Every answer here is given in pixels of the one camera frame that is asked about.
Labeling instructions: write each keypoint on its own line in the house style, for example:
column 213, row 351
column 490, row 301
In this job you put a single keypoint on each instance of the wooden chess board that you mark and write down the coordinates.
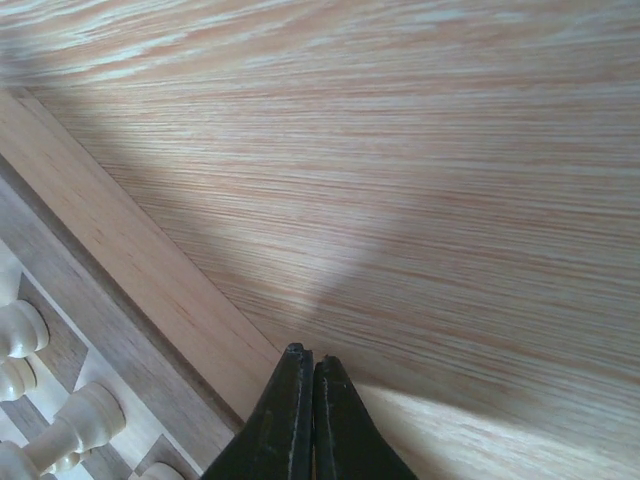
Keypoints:
column 127, row 309

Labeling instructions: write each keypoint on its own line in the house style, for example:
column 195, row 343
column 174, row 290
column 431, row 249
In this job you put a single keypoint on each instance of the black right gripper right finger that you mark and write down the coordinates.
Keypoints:
column 347, row 443

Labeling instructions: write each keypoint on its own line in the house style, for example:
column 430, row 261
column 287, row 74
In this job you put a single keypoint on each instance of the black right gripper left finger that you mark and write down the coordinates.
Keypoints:
column 276, row 440

